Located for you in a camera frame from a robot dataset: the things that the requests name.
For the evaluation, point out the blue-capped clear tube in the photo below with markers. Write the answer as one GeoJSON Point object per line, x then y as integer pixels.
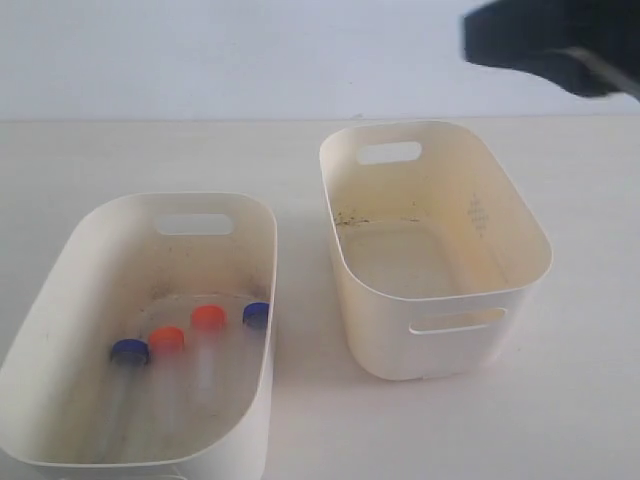
{"type": "Point", "coordinates": [128, 356]}
{"type": "Point", "coordinates": [256, 316]}

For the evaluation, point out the labelled orange-capped clear tube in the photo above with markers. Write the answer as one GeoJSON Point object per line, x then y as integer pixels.
{"type": "Point", "coordinates": [207, 327]}

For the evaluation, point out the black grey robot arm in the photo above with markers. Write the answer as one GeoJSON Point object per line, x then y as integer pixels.
{"type": "Point", "coordinates": [588, 48]}

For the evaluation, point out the white plastic bin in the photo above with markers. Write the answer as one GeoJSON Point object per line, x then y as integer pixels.
{"type": "Point", "coordinates": [133, 265]}
{"type": "Point", "coordinates": [433, 249]}

